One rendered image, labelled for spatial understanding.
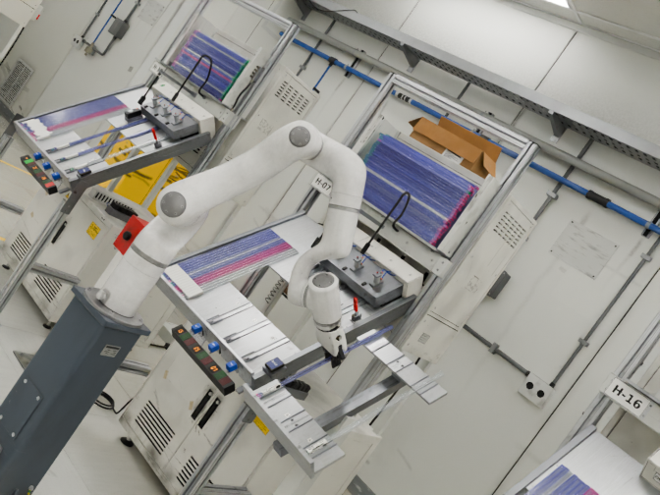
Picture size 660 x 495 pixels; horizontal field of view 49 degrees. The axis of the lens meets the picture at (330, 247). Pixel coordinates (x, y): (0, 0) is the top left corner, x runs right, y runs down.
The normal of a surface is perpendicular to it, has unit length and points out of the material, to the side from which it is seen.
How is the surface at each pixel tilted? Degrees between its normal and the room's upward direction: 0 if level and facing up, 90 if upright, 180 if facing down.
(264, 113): 90
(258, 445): 90
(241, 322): 43
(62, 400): 90
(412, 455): 90
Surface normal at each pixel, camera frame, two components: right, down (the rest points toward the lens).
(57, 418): 0.68, 0.51
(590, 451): 0.04, -0.80
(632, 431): -0.54, -0.31
